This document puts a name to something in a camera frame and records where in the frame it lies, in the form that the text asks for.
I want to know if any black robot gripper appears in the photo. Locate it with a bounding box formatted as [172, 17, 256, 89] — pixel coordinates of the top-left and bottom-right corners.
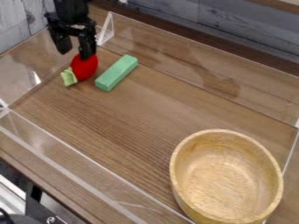
[44, 0, 97, 60]

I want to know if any red plush strawberry toy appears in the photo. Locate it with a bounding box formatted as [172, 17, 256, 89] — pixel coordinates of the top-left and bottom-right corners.
[60, 54, 99, 87]

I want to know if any green rectangular block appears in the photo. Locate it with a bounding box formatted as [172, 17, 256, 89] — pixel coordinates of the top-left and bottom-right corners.
[95, 55, 139, 92]

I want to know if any light wooden bowl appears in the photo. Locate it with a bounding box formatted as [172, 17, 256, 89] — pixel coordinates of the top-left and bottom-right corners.
[169, 129, 284, 224]

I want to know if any black metal table mount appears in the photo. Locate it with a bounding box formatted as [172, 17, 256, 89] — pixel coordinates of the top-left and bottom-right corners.
[24, 184, 80, 224]

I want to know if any black cable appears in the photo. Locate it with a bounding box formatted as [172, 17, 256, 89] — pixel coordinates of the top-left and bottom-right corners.
[0, 207, 14, 224]

